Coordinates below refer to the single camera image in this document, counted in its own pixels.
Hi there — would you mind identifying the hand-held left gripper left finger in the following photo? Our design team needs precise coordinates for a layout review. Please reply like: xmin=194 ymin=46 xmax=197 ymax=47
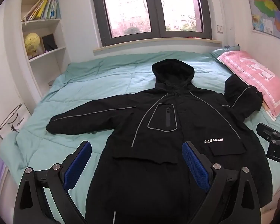
xmin=13 ymin=141 xmax=92 ymax=224

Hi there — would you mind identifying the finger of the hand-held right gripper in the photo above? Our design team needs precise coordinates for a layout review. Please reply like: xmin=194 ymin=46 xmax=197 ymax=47
xmin=257 ymin=122 xmax=280 ymax=145

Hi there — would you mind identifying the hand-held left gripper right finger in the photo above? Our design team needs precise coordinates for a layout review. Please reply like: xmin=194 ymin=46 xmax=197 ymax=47
xmin=181 ymin=141 xmax=262 ymax=224

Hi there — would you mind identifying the black hooded jacket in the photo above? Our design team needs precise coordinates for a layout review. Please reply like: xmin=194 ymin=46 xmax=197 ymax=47
xmin=46 ymin=59 xmax=273 ymax=224

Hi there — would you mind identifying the pink pillow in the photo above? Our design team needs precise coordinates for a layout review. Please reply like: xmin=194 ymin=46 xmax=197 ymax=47
xmin=217 ymin=51 xmax=280 ymax=117

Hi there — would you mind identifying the white paper bag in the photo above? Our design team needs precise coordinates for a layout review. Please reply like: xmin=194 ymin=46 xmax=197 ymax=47
xmin=0 ymin=103 xmax=32 ymax=141

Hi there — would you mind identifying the teal bed quilt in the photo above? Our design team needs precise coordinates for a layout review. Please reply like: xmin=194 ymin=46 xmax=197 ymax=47
xmin=0 ymin=51 xmax=280 ymax=224

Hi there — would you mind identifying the teal pillow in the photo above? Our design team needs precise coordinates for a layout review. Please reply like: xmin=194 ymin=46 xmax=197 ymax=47
xmin=211 ymin=47 xmax=241 ymax=59

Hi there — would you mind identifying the black box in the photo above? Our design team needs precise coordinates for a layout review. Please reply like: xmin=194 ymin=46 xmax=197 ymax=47
xmin=41 ymin=34 xmax=59 ymax=52

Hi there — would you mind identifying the wooden window sill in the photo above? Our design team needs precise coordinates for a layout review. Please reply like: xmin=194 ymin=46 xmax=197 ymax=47
xmin=93 ymin=40 xmax=223 ymax=55

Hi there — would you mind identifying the yellow globe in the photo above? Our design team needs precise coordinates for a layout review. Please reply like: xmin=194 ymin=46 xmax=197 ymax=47
xmin=24 ymin=33 xmax=41 ymax=57

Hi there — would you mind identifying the white bookshelf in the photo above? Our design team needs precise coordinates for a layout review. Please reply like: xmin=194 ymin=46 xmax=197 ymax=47
xmin=21 ymin=0 xmax=72 ymax=99

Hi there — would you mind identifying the row of leaning picture books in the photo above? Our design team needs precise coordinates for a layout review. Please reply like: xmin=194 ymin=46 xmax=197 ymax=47
xmin=22 ymin=0 xmax=61 ymax=22

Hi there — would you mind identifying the grey framed window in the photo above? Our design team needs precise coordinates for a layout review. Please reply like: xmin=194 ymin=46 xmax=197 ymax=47
xmin=91 ymin=0 xmax=213 ymax=47

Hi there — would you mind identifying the colourful wall map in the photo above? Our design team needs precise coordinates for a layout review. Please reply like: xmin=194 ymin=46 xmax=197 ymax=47
xmin=243 ymin=0 xmax=280 ymax=44

